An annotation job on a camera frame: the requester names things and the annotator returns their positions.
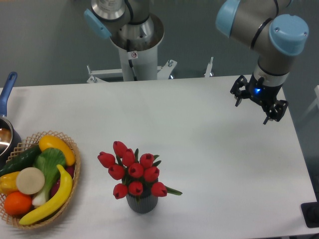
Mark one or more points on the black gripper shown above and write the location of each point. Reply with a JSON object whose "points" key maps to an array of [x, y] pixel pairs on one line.
{"points": [[258, 92]]}

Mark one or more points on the red tulip bouquet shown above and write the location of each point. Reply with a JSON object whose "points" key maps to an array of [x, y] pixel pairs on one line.
{"points": [[138, 175]]}

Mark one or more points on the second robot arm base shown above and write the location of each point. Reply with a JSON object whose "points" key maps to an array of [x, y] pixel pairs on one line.
{"points": [[128, 23]]}

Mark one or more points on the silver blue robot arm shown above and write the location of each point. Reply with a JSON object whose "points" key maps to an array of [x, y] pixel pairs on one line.
{"points": [[278, 39]]}

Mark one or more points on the dark grey ribbed vase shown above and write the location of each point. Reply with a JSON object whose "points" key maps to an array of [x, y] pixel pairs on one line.
{"points": [[143, 203]]}

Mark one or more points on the black device at table edge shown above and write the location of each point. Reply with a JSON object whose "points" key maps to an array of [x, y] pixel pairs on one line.
{"points": [[310, 213]]}

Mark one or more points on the dark red vegetable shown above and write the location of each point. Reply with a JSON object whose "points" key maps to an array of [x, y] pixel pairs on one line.
{"points": [[55, 187]]}

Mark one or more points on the yellow banana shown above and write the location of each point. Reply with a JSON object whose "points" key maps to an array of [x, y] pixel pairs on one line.
{"points": [[52, 205]]}

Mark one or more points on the green bok choy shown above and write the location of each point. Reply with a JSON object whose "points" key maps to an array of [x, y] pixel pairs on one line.
{"points": [[47, 163]]}

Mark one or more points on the woven wicker basket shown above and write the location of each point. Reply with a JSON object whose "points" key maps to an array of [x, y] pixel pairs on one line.
{"points": [[26, 144]]}

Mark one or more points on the green cucumber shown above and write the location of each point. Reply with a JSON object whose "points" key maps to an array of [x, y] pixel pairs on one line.
{"points": [[23, 160]]}

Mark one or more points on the beige round slice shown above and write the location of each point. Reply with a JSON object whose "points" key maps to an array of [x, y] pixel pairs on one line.
{"points": [[30, 180]]}

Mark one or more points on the yellow bell pepper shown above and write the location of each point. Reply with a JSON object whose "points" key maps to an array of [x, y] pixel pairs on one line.
{"points": [[8, 183]]}

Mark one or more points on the orange fruit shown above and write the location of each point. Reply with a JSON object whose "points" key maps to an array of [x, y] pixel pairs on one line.
{"points": [[17, 203]]}

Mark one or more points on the white frame at right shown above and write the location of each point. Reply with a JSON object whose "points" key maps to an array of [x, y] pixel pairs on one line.
{"points": [[313, 108]]}

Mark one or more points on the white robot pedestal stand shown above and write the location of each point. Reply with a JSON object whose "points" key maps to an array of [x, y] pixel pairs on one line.
{"points": [[136, 66]]}

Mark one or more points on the blue handled saucepan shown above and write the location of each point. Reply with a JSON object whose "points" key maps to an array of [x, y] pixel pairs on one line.
{"points": [[9, 138]]}

